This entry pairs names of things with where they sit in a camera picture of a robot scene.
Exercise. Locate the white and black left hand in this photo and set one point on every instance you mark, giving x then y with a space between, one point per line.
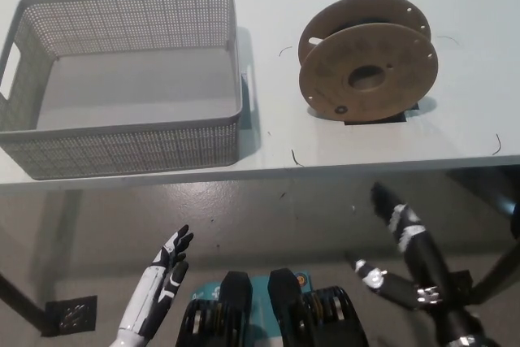
152 282

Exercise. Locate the brown cardboard filament spool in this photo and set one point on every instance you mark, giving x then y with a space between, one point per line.
325 75

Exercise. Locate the thin black filament scrap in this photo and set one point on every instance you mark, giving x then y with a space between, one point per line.
499 144
282 195
285 49
449 37
294 157

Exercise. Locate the black and teal robot body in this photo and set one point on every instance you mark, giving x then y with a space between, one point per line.
235 302

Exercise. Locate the black table leg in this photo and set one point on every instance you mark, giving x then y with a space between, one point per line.
495 270
24 294

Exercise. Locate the grey perforated plastic basket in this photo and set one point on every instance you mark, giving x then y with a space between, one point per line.
122 152

